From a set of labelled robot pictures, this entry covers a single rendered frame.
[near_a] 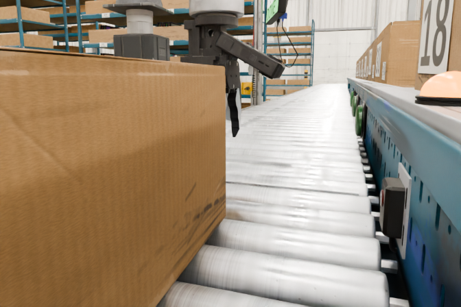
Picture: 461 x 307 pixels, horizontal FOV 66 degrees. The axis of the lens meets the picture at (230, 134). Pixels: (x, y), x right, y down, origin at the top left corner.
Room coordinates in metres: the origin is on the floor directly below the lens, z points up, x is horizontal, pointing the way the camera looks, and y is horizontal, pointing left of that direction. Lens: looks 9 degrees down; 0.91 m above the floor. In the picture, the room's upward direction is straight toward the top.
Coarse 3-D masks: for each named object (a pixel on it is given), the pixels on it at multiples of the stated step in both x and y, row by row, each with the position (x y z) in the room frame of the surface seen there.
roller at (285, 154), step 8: (232, 152) 0.76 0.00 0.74; (240, 152) 0.76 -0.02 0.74; (248, 152) 0.75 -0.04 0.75; (256, 152) 0.75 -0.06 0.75; (264, 152) 0.74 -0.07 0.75; (272, 152) 0.74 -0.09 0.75; (280, 152) 0.74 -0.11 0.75; (288, 152) 0.73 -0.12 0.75; (296, 152) 0.73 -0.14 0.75; (304, 152) 0.73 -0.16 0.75; (328, 160) 0.70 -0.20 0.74; (336, 160) 0.69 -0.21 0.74; (344, 160) 0.69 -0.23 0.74; (352, 160) 0.69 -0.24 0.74; (360, 160) 0.68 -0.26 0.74; (368, 168) 0.69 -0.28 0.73
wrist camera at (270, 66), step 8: (224, 32) 0.58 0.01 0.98; (224, 40) 0.57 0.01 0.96; (232, 40) 0.57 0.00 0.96; (240, 40) 0.59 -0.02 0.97; (224, 48) 0.57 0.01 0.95; (232, 48) 0.57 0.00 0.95; (240, 48) 0.56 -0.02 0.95; (248, 48) 0.56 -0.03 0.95; (240, 56) 0.56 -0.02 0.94; (248, 56) 0.56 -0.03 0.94; (256, 56) 0.56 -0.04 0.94; (264, 56) 0.55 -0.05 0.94; (272, 56) 0.56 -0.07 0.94; (256, 64) 0.56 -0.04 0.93; (264, 64) 0.55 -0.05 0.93; (272, 64) 0.55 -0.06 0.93; (280, 64) 0.55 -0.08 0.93; (264, 72) 0.55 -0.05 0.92; (272, 72) 0.55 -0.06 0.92; (280, 72) 0.56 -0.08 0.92
